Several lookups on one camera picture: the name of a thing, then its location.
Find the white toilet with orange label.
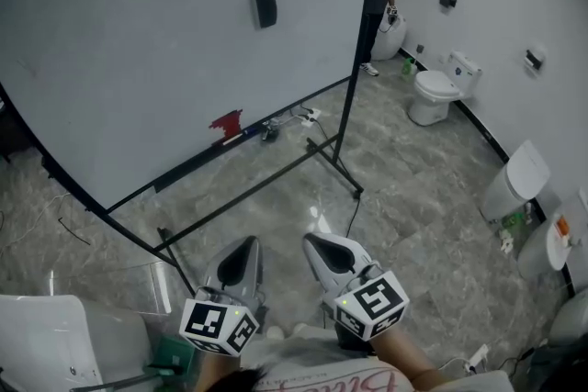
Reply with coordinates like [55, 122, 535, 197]
[516, 196, 588, 286]

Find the rounded white toilet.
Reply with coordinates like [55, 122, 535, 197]
[370, 13, 408, 62]

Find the green box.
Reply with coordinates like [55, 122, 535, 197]
[153, 334, 197, 377]

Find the person's left forearm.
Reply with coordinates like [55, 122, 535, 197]
[195, 346, 243, 392]

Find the white power strip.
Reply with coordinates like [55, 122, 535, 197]
[298, 107, 322, 128]
[463, 343, 491, 375]

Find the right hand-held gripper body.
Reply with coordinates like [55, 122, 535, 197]
[321, 261, 410, 354]

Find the green plastic bottle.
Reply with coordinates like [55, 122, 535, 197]
[500, 211, 527, 230]

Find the person's right forearm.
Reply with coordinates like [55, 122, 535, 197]
[370, 325, 445, 389]

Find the white toilet with tank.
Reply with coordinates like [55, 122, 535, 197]
[407, 50, 483, 127]

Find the plain white toilet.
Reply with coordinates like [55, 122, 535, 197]
[548, 288, 588, 348]

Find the black whiteboard eraser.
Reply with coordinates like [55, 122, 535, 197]
[250, 0, 278, 30]

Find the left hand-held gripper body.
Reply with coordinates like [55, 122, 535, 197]
[178, 284, 268, 357]

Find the large white ceramic toilet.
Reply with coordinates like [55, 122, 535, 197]
[0, 293, 155, 392]

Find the large white whiteboard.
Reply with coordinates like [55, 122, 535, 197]
[0, 0, 376, 217]

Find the white toilet with raised lid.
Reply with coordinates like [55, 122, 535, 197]
[480, 140, 552, 224]

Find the dark green device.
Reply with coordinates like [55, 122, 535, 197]
[260, 118, 282, 142]

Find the person's white printed shirt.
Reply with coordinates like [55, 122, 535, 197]
[238, 332, 514, 392]

